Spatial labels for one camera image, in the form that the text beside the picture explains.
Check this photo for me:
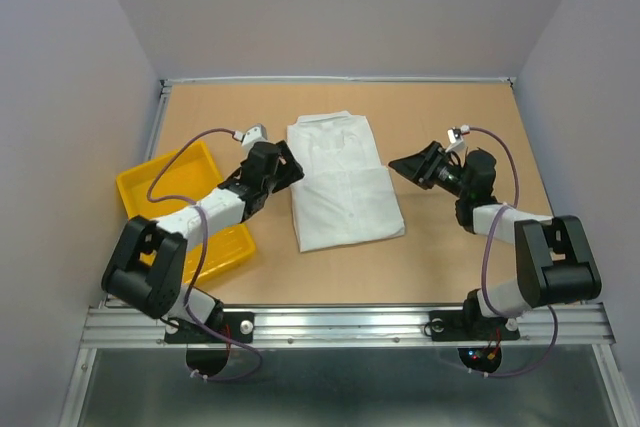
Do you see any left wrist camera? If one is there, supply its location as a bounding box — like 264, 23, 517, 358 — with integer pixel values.
241, 124, 268, 152

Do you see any yellow plastic tray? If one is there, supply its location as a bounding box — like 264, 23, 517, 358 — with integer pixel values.
116, 140, 256, 287

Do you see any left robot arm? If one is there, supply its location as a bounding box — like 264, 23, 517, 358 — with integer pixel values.
101, 140, 304, 341

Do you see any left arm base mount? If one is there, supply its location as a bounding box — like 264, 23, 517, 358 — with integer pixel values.
160, 310, 263, 383

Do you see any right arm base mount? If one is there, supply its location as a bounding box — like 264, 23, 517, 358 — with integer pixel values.
425, 310, 520, 374

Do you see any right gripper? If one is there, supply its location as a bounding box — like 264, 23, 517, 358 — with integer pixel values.
386, 141, 469, 199

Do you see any white long sleeve shirt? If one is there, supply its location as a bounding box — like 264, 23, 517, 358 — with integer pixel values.
287, 111, 405, 253

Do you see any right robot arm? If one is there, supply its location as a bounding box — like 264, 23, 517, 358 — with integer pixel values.
389, 141, 602, 337

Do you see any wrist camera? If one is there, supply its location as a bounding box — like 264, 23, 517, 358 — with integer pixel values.
241, 124, 268, 152
445, 124, 471, 153

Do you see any aluminium front rail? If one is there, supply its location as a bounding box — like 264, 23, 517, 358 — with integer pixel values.
80, 304, 615, 350

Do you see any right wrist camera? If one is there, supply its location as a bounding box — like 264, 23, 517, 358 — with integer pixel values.
445, 124, 471, 153

